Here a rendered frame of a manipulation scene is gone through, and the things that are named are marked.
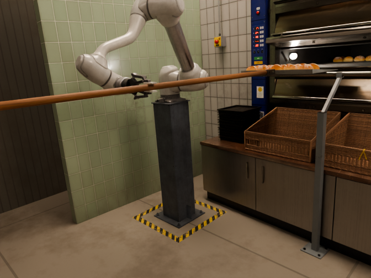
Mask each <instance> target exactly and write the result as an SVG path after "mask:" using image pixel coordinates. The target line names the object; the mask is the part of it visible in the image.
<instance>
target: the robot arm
mask: <svg viewBox="0 0 371 278"><path fill-rule="evenodd" d="M183 12H184V0H135V2H134V4H133V6H132V9H131V12H130V18H129V28H128V32H127V33H126V34H125V35H122V36H120V37H118V38H115V39H112V40H109V41H107V42H105V43H103V44H101V45H100V46H99V47H98V48H97V49H96V50H95V52H94V53H93V54H89V55H88V54H81V55H79V56H78V57H77V60H76V64H75V65H76V68H77V70H78V72H79V73H80V74H81V75H83V76H84V77H86V78H87V79H88V80H90V81H91V82H93V83H95V84H97V85H99V86H101V87H102V88H103V89H111V88H120V87H129V86H135V85H139V84H141V83H143V84H157V82H151V80H150V79H146V76H144V75H140V74H137V73H132V74H131V75H132V78H129V77H122V76H121V75H118V74H116V73H114V72H113V71H111V70H110V69H109V68H108V61H107V59H106V58H105V57H106V55H107V53H109V52H111V51H114V50H116V49H119V48H122V47H124V46H128V45H130V44H132V43H133V42H134V41H135V40H136V39H137V37H138V36H139V34H140V32H141V31H142V29H143V27H144V25H145V24H146V21H149V20H153V19H157V20H158V21H159V22H160V23H161V25H162V26H164V27H165V30H166V32H167V35H168V37H169V40H170V42H171V45H172V47H173V50H174V53H175V55H176V58H177V60H178V63H179V65H180V70H178V68H177V67H176V66H174V65H170V66H164V67H162V68H161V70H160V74H159V83H162V82H171V81H180V80H185V79H195V78H204V77H209V75H208V73H207V72H206V71H205V70H203V69H201V68H200V67H199V66H198V64H196V63H194V62H193V59H192V56H191V54H190V51H189V48H188V45H187V42H186V39H185V36H184V33H183V30H182V27H181V24H180V22H179V20H180V16H181V15H182V14H183ZM135 78H141V79H142V80H141V81H137V80H136V79H135ZM208 85H209V83H201V84H193V85H185V86H180V87H172V88H164V89H160V98H159V99H157V100H155V103H175V102H178V101H184V100H186V98H181V97H180V93H179V92H195V91H199V90H203V89H205V88H206V87H207V86H208ZM154 92H157V90H148V91H144V92H139V93H142V94H143V95H137V92H136V93H128V94H133V95H134V100H136V99H140V98H147V97H148V94H152V93H154Z"/></svg>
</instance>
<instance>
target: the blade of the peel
mask: <svg viewBox="0 0 371 278"><path fill-rule="evenodd" d="M334 70H337V69H282V70H275V74H313V73H320V72H327V71H334ZM258 71H263V70H258ZM245 72H254V71H241V73H245Z"/></svg>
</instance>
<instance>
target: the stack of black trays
mask: <svg viewBox="0 0 371 278"><path fill-rule="evenodd" d="M260 108H262V107H261V106H249V105H233V106H228V107H225V108H221V109H217V111H218V112H217V113H219V114H218V115H219V119H218V120H219V124H218V125H219V127H218V128H219V132H218V133H219V135H220V137H219V138H220V139H221V140H226V141H232V142H237V143H244V131H245V130H246V129H248V128H249V127H250V126H252V125H253V124H254V123H256V122H257V121H258V120H259V118H261V117H260V115H261V114H259V113H260V112H261V111H259V110H261V109H260Z"/></svg>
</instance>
